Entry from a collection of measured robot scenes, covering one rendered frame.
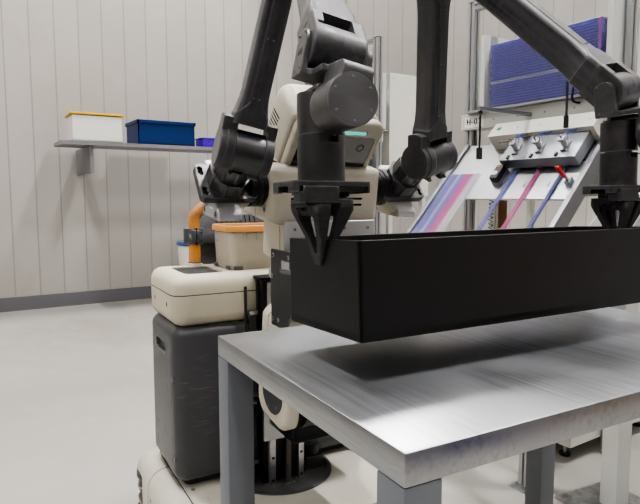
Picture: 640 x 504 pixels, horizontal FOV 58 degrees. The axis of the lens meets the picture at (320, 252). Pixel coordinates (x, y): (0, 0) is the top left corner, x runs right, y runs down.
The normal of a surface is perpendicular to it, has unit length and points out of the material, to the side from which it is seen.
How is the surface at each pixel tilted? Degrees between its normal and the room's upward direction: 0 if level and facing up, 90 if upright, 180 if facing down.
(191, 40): 90
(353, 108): 88
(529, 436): 90
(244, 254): 92
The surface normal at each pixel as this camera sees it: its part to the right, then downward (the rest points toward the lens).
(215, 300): 0.48, 0.08
